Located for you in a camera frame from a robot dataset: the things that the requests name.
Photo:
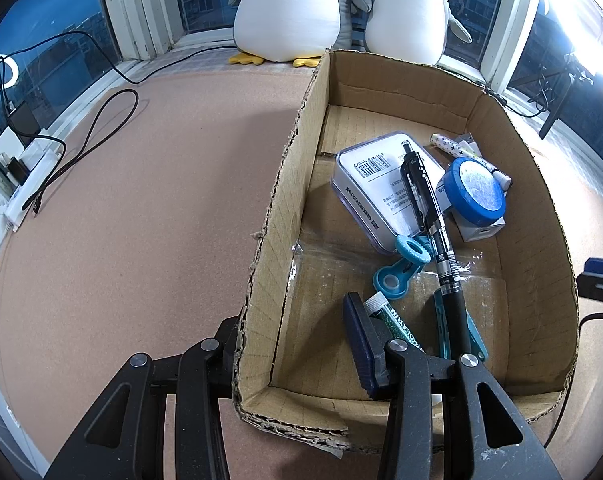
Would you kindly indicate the black pen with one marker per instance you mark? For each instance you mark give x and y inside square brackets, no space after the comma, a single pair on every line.
[426,210]

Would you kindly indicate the white rectangular tin box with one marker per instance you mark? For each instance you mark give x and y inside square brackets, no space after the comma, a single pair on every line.
[371,185]

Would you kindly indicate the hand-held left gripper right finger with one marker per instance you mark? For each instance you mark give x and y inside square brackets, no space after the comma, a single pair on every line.
[361,345]

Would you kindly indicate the black tripod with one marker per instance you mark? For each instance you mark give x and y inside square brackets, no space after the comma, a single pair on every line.
[556,105]

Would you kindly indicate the large penguin plush toy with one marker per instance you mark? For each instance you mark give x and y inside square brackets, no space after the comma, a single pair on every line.
[286,10]

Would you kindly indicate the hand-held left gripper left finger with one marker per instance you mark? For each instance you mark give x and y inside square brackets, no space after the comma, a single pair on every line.
[221,360]

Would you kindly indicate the white cube charger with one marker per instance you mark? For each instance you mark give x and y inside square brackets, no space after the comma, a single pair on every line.
[481,232]

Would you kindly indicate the cardboard box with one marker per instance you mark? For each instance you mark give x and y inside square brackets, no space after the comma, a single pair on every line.
[291,260]

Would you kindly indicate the black charger brick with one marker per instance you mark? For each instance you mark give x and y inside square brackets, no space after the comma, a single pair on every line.
[22,120]

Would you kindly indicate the blue plastic clip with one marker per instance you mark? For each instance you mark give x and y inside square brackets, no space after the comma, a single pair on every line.
[444,325]

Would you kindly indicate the green glitter tube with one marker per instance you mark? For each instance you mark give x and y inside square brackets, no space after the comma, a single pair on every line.
[399,325]

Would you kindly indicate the small black plug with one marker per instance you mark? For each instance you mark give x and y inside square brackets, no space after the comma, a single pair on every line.
[16,170]

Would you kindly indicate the white plug adapter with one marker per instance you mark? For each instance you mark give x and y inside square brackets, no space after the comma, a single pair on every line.
[9,142]

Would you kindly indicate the white patterned pen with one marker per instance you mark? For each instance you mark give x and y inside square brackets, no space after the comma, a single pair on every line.
[444,141]

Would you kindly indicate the white power strip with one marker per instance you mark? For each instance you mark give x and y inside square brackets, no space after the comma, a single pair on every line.
[26,190]

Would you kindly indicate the white window frame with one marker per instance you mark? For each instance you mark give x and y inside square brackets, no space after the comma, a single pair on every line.
[126,10]

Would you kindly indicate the small penguin plush toy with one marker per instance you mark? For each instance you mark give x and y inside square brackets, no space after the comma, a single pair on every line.
[406,20]

